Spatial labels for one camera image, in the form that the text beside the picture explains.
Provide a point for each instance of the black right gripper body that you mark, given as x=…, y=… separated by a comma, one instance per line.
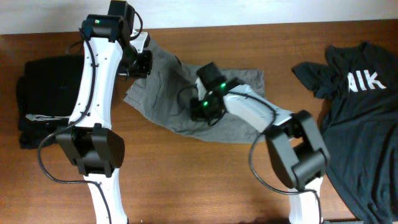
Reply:
x=204, y=109

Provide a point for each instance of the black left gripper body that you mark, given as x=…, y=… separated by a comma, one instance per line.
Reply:
x=135, y=64

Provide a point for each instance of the grey cargo shorts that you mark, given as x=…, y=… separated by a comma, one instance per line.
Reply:
x=163, y=98

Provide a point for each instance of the dark teal printed t-shirt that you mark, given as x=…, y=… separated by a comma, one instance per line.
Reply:
x=360, y=128

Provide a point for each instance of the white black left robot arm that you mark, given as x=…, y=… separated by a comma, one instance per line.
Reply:
x=111, y=48

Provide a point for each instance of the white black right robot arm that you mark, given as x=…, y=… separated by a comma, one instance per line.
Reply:
x=299, y=156

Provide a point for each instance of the folded black garment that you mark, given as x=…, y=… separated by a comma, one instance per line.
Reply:
x=46, y=95

